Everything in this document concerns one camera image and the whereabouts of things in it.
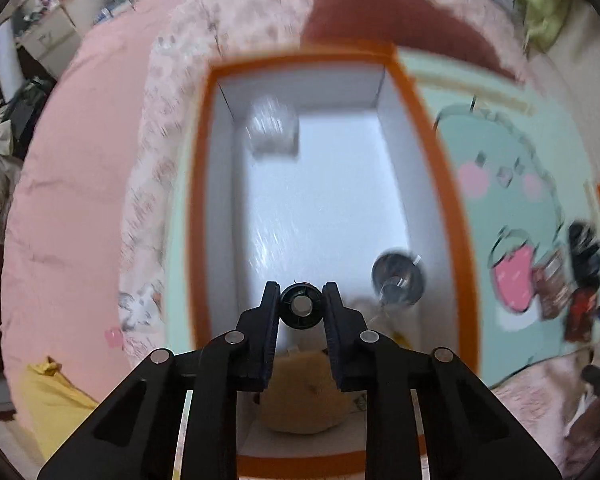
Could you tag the clear plastic container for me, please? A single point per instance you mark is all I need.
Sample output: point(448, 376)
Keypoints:
point(272, 127)

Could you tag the pink floral bedsheet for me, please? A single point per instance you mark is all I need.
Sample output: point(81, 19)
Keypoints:
point(152, 160)

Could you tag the plain pink quilt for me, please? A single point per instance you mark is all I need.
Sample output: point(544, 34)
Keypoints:
point(80, 170)

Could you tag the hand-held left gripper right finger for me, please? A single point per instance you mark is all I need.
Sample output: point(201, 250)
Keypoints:
point(332, 340)

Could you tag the black cloth pouch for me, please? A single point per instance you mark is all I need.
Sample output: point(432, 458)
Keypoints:
point(586, 250)

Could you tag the orange cardboard box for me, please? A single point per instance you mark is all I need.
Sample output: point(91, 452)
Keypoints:
point(325, 200)

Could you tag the beige round plush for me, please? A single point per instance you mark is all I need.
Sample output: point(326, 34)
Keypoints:
point(300, 400)

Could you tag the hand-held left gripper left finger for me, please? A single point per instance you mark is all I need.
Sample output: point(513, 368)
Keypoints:
point(269, 340)

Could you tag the silver metal spinning top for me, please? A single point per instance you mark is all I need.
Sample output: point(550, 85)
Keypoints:
point(399, 280)

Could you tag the yellow cloth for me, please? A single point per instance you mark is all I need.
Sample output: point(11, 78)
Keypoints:
point(55, 405)

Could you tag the white nightstand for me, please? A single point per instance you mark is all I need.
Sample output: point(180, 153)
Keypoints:
point(50, 25)

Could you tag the maroon pillow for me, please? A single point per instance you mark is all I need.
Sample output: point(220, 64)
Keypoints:
point(395, 15)

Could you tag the red and black item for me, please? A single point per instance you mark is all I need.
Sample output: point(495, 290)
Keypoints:
point(582, 315)

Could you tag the yellow-green cloth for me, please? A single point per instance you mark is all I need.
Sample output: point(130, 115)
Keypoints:
point(540, 0)

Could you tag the small black round spool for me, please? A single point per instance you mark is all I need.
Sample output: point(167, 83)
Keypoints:
point(301, 306)

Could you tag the green cartoon play mat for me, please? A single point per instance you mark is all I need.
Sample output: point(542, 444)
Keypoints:
point(505, 150)

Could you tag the white paper roll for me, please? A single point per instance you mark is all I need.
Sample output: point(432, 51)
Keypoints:
point(7, 60)

